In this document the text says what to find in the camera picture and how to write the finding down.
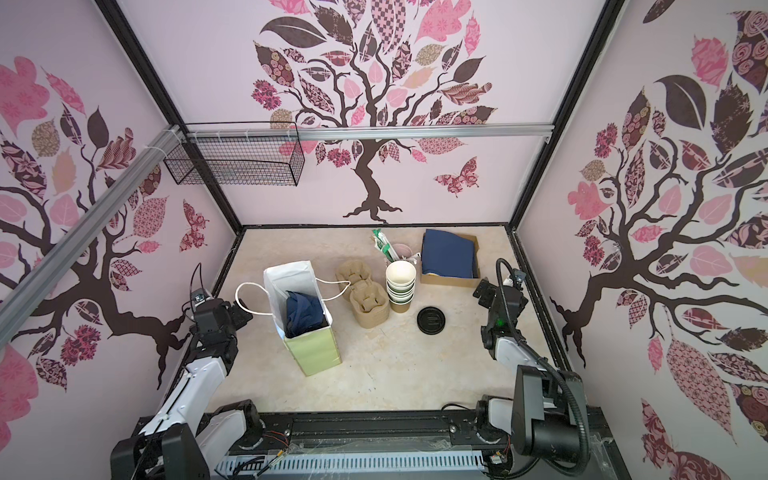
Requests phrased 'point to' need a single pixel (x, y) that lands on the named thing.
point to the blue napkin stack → (445, 254)
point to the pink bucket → (402, 250)
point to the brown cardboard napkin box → (436, 280)
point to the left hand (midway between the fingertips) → (226, 315)
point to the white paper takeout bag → (319, 349)
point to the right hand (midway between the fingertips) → (501, 282)
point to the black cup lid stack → (431, 320)
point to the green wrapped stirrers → (383, 245)
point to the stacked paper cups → (400, 283)
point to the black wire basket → (240, 161)
